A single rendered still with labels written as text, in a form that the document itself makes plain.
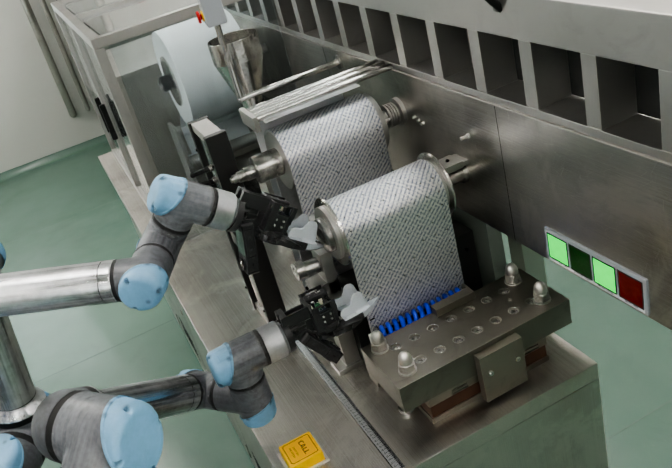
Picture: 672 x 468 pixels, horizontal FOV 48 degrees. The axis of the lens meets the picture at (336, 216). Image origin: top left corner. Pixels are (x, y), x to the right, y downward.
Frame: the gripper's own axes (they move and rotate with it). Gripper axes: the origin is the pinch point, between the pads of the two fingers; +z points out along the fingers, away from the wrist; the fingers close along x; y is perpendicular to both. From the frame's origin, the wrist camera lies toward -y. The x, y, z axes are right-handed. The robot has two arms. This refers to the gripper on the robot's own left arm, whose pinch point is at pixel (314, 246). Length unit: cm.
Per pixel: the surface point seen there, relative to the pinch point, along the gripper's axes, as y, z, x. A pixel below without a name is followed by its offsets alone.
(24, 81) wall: -67, 1, 549
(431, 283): 0.6, 25.8, -7.4
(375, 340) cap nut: -11.6, 12.3, -15.0
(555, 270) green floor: -9, 183, 106
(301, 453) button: -36.2, 4.2, -18.2
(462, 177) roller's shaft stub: 23.7, 25.8, -2.8
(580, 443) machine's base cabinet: -18, 59, -33
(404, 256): 4.7, 16.4, -7.4
